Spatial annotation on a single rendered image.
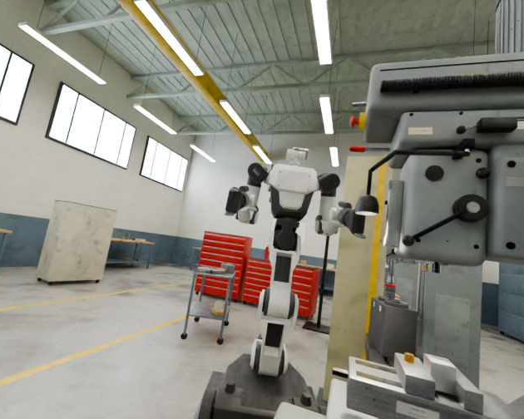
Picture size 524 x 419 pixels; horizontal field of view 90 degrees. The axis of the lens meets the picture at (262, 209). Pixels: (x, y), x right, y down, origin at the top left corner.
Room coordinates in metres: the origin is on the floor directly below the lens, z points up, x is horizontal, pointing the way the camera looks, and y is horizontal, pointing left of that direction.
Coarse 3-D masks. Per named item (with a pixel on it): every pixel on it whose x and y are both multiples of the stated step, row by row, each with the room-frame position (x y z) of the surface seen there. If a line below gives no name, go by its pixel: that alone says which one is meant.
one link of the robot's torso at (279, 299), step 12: (300, 240) 1.49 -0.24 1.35; (276, 252) 1.42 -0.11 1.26; (288, 252) 1.43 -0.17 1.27; (276, 264) 1.44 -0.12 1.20; (288, 264) 1.44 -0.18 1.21; (276, 276) 1.43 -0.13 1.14; (288, 276) 1.43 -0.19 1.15; (276, 288) 1.36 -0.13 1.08; (288, 288) 1.37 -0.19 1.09; (264, 300) 1.36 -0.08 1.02; (276, 300) 1.34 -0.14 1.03; (288, 300) 1.34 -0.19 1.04; (264, 312) 1.35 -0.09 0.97; (276, 312) 1.35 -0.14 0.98; (288, 312) 1.34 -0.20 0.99
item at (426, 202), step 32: (416, 160) 0.71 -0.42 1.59; (448, 160) 0.68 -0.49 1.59; (480, 160) 0.66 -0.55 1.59; (416, 192) 0.71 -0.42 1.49; (448, 192) 0.68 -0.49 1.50; (480, 192) 0.66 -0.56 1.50; (416, 224) 0.71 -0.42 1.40; (448, 224) 0.68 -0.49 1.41; (480, 224) 0.66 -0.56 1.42; (416, 256) 0.71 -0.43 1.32; (448, 256) 0.68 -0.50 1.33; (480, 256) 0.66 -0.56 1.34
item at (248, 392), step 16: (240, 368) 1.64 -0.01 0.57; (288, 368) 1.73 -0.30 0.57; (224, 384) 1.44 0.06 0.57; (240, 384) 1.47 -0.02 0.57; (256, 384) 1.49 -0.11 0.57; (272, 384) 1.51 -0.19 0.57; (288, 384) 1.54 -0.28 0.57; (304, 384) 1.56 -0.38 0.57; (224, 400) 1.25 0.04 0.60; (240, 400) 1.29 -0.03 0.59; (256, 400) 1.31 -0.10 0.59; (272, 400) 1.32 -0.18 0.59; (288, 400) 1.34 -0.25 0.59; (304, 400) 1.28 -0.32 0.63; (224, 416) 1.23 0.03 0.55; (240, 416) 1.23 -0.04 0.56; (256, 416) 1.23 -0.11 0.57; (272, 416) 1.23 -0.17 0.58
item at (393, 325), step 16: (384, 304) 1.10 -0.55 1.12; (400, 304) 1.07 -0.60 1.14; (384, 320) 1.07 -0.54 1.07; (400, 320) 1.05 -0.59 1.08; (416, 320) 1.04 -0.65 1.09; (368, 336) 1.27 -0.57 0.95; (384, 336) 1.06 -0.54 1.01; (400, 336) 1.05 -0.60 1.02; (384, 352) 1.06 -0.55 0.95; (400, 352) 1.05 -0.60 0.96
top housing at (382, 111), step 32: (384, 64) 0.72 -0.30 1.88; (416, 64) 0.69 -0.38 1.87; (448, 64) 0.66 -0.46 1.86; (480, 64) 0.64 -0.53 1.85; (512, 64) 0.61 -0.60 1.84; (384, 96) 0.71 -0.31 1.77; (416, 96) 0.69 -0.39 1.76; (448, 96) 0.66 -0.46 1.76; (480, 96) 0.64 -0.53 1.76; (512, 96) 0.61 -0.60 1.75; (384, 128) 0.82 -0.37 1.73
